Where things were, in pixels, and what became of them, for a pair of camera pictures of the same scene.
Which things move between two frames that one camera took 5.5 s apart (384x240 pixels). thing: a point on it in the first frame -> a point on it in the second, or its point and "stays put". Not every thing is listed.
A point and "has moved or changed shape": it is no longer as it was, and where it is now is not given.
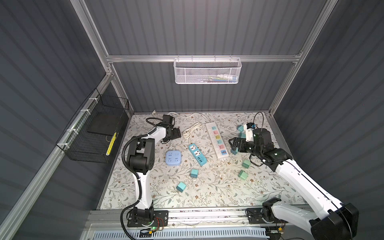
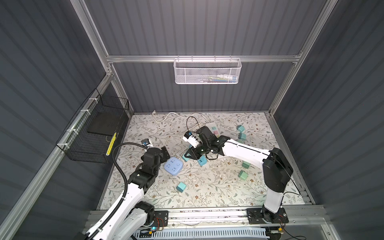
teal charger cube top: x=240 y=128 stays put
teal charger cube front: x=181 y=187 stays put
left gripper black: x=176 y=134 -> x=163 y=154
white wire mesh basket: x=207 y=71 stays put
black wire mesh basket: x=91 y=132 stays put
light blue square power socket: x=173 y=158 has moved or changed shape
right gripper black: x=235 y=143 -> x=192 y=151
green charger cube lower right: x=242 y=175 stays put
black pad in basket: x=106 y=123 stays put
